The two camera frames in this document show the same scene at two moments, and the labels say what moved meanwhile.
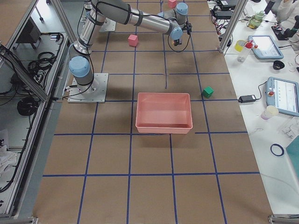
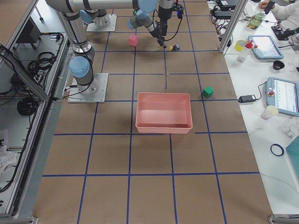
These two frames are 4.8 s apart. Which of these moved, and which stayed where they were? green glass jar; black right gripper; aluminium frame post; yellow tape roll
Moved: black right gripper
Stayed: aluminium frame post; green glass jar; yellow tape roll
